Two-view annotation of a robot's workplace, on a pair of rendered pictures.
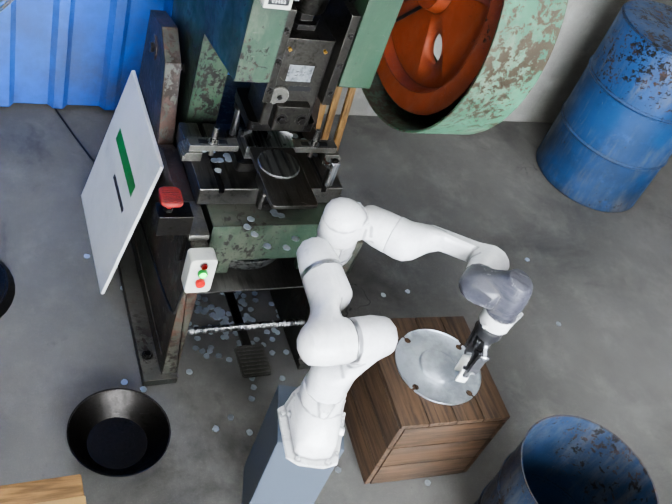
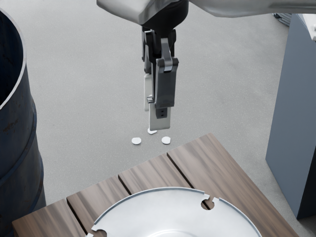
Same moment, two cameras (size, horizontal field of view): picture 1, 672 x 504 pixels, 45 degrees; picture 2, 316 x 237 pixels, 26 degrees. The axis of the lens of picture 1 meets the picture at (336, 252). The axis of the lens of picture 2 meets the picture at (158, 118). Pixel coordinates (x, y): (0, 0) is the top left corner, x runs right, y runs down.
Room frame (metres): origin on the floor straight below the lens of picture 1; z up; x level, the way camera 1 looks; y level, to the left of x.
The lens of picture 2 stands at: (2.27, -0.45, 1.26)
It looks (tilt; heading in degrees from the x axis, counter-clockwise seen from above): 48 degrees down; 181
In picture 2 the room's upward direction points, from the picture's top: straight up
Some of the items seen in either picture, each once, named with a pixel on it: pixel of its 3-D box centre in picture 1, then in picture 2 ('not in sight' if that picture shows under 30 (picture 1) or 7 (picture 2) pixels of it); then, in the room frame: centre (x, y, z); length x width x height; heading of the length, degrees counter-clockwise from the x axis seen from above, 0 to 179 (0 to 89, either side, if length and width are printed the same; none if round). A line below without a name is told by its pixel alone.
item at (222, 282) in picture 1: (233, 243); not in sight; (1.94, 0.33, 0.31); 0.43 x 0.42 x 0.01; 125
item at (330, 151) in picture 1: (316, 143); not in sight; (2.03, 0.19, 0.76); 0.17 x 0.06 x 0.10; 125
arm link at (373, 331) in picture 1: (353, 355); not in sight; (1.32, -0.14, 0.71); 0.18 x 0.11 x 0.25; 127
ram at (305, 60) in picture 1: (292, 72); not in sight; (1.90, 0.30, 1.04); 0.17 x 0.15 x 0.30; 35
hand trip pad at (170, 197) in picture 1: (169, 204); not in sight; (1.55, 0.46, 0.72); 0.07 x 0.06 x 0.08; 35
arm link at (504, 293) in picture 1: (495, 287); not in sight; (1.59, -0.42, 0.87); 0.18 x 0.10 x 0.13; 79
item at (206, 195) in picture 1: (259, 162); not in sight; (1.93, 0.32, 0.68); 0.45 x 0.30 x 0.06; 125
